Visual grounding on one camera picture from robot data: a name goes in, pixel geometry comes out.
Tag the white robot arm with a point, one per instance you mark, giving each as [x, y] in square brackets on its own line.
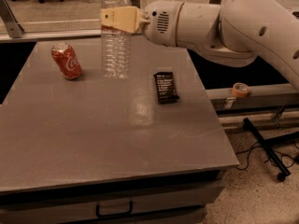
[233, 34]

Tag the black snack bar wrapper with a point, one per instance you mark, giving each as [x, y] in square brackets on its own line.
[166, 88]

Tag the black wheeled stand leg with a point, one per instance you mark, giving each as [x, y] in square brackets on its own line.
[267, 145]

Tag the grey cabinet drawer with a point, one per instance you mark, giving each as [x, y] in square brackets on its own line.
[175, 204]

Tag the orange tape roll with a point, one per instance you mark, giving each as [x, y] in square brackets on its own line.
[240, 90]

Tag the red coca-cola can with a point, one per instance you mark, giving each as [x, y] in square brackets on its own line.
[67, 61]

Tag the left metal railing post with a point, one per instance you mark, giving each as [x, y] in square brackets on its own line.
[14, 29]

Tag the black drawer handle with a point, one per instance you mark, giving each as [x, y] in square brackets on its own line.
[113, 209]

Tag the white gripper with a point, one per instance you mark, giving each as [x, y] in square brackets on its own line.
[161, 22]

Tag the clear plastic water bottle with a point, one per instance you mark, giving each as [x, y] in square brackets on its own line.
[115, 44]

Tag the grey metal side rail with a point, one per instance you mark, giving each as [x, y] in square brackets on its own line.
[260, 97]

